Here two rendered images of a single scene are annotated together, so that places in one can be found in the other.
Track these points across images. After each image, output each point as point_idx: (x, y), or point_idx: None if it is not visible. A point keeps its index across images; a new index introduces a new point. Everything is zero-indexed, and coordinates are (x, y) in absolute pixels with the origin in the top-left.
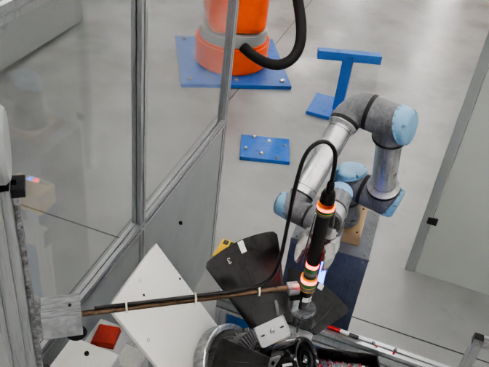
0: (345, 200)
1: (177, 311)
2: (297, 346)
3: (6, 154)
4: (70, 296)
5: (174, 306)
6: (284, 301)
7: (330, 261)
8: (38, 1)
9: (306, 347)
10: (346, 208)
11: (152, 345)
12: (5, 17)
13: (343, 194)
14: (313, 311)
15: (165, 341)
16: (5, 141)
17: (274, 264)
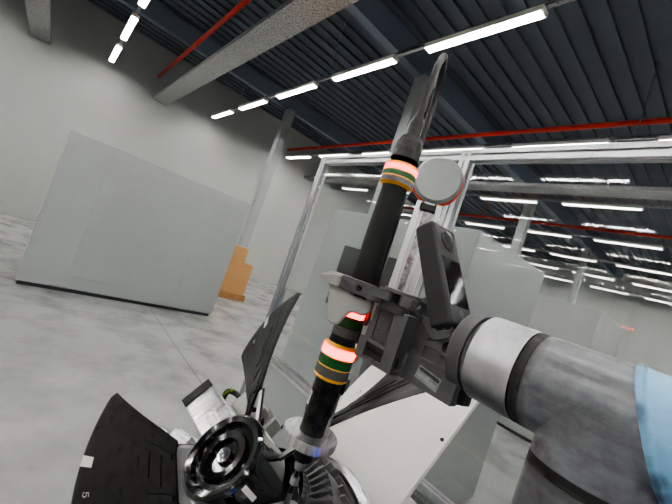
0: (569, 355)
1: (394, 434)
2: (251, 423)
3: (427, 175)
4: None
5: (400, 429)
6: (336, 422)
7: (331, 273)
8: (580, 154)
9: (239, 458)
10: (531, 357)
11: (353, 397)
12: (536, 154)
13: (603, 358)
14: (289, 429)
15: (356, 415)
16: (431, 169)
17: (403, 389)
